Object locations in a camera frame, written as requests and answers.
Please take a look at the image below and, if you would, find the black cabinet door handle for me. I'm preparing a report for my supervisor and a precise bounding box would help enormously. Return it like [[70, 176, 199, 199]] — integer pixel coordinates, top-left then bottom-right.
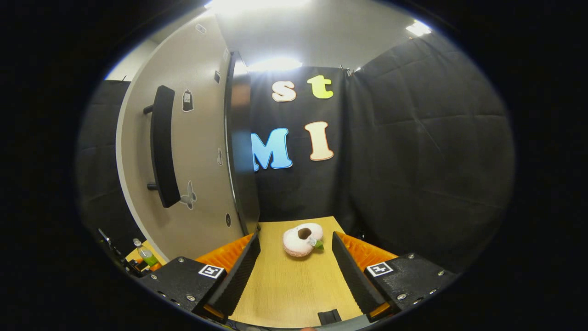
[[143, 85, 181, 208]]

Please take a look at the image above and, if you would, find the large ceiling light panel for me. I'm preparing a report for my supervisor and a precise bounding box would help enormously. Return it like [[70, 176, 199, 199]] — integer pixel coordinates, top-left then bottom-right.
[[204, 0, 313, 14]]

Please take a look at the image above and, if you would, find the clear bottle green label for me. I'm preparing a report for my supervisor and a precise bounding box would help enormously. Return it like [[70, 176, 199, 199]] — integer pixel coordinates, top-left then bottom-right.
[[133, 238, 159, 267]]

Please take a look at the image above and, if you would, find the black backdrop cloth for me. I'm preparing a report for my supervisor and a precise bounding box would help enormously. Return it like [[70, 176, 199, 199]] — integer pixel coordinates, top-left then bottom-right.
[[76, 32, 515, 274]]

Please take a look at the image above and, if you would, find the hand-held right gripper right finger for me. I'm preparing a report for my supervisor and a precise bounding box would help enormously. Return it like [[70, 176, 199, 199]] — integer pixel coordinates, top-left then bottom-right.
[[332, 231, 460, 322]]

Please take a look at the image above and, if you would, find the white cabinet door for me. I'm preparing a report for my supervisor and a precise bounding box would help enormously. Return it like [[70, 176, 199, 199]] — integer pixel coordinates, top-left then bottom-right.
[[116, 11, 246, 263]]

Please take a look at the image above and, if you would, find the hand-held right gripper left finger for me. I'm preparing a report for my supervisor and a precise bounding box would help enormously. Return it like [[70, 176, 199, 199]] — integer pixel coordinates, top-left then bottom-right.
[[137, 231, 261, 322]]

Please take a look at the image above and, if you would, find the pink plush toy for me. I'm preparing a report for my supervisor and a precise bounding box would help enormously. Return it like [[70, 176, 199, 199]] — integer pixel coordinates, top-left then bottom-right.
[[282, 223, 324, 257]]

